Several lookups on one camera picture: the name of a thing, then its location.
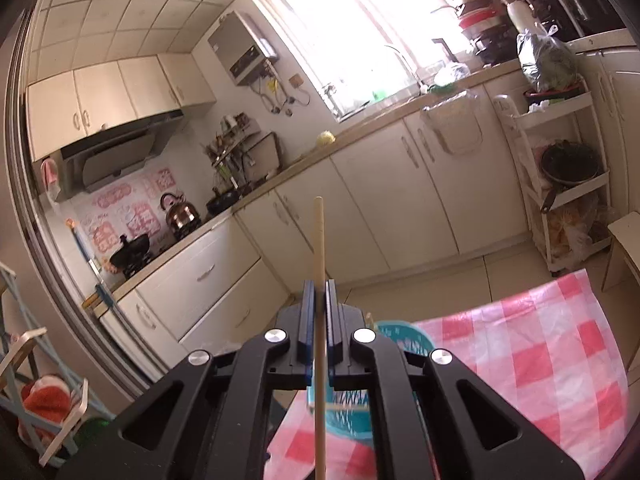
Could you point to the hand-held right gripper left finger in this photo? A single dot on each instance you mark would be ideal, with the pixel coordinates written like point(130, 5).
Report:
point(307, 325)

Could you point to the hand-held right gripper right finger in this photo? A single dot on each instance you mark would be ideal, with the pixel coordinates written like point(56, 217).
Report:
point(332, 325)

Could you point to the teal floral cutout bucket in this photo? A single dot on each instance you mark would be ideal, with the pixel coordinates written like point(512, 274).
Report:
point(400, 335)

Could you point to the cream base cabinet run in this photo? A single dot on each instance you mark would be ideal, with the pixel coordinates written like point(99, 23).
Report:
point(380, 200)

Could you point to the black frying pan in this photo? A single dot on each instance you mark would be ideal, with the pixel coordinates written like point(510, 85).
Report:
point(222, 202)

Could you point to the steel kettle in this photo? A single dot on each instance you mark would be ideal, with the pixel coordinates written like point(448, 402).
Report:
point(179, 215)

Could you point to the yellow scrubber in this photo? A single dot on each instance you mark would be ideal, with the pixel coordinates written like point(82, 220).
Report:
point(326, 138)

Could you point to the counter utensil rack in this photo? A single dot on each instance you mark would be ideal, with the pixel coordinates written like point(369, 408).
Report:
point(227, 155)

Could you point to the black wok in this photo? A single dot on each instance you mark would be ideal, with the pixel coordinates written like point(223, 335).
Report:
point(131, 252)

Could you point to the red white checked tablecloth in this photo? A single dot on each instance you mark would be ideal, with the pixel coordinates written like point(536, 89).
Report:
point(525, 360)

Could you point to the blue mop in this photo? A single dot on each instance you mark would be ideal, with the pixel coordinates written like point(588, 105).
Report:
point(87, 260)

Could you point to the clear hanging plastic bag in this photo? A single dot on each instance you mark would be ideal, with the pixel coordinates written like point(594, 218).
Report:
point(452, 125)

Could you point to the range hood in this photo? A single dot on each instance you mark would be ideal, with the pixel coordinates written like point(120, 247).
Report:
point(120, 155)

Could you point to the plastic bag with food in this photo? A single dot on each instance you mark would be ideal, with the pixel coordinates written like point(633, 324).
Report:
point(572, 232)

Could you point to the red white cloth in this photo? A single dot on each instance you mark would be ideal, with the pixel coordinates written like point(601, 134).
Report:
point(47, 402)

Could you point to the white plastic bag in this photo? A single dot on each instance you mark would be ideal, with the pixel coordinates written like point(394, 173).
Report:
point(450, 75)

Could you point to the white storage trolley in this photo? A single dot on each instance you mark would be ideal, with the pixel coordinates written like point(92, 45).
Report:
point(530, 130)

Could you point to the steel sink faucet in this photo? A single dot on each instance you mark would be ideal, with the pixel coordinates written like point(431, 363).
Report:
point(402, 55)

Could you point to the light blue folding rack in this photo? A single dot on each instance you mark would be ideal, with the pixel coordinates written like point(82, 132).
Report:
point(30, 360)

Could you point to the black pan on trolley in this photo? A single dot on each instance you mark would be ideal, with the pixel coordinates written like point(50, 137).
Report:
point(570, 165)

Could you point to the pink hanging towel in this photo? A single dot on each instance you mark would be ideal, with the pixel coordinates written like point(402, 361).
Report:
point(51, 174)

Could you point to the kitchen window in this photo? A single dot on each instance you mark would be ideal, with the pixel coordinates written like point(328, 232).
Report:
point(360, 25)

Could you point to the wooden stool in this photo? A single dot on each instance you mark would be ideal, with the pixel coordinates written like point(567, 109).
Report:
point(622, 240)

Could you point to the stack of pots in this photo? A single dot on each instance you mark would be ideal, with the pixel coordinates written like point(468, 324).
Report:
point(480, 20)

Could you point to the plastic bag of greens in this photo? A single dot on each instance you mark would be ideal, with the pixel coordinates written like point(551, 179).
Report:
point(547, 62)

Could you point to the white thermos flask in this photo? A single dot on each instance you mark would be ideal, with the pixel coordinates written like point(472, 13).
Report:
point(520, 12)

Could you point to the steel canister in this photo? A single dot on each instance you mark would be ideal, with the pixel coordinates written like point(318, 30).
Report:
point(580, 0)

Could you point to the pink patterned wall stickers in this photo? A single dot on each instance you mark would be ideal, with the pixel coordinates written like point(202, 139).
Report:
point(125, 210)

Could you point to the steel wall water heater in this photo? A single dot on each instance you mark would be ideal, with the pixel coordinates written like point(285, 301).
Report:
point(242, 47)

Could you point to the cream wall cabinets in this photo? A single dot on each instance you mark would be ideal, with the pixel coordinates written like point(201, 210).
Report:
point(115, 95)

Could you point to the steel sliding door frame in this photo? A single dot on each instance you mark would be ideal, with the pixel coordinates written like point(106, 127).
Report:
point(30, 200)

